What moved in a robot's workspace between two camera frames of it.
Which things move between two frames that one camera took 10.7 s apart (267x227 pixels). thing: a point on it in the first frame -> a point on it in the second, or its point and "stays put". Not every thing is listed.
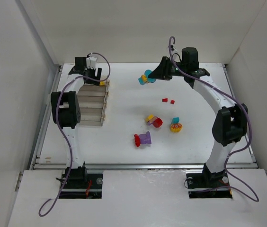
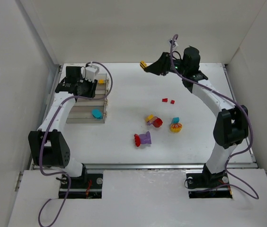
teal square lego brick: x=175 y=120 stays put
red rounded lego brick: x=157 y=122 stays put
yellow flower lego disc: x=176 y=127 stays put
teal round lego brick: x=150 y=80 -> x=97 y=113
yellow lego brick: x=149 y=117 stays put
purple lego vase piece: x=145 y=138 stays put
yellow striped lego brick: x=144 y=77 -> x=143 y=64
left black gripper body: x=95 y=75 -> x=92 y=87
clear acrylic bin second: x=86 y=90 stays put
